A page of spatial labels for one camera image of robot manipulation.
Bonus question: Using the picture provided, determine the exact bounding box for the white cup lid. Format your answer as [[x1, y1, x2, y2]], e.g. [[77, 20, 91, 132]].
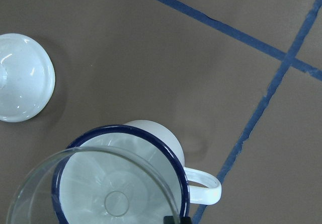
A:
[[1, 33, 55, 122]]

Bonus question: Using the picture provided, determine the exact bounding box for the white enamel cup blue rim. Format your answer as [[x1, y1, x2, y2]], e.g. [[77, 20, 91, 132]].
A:
[[51, 119, 222, 224]]

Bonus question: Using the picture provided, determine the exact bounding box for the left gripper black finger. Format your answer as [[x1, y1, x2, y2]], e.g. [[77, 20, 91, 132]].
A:
[[163, 216, 192, 224]]

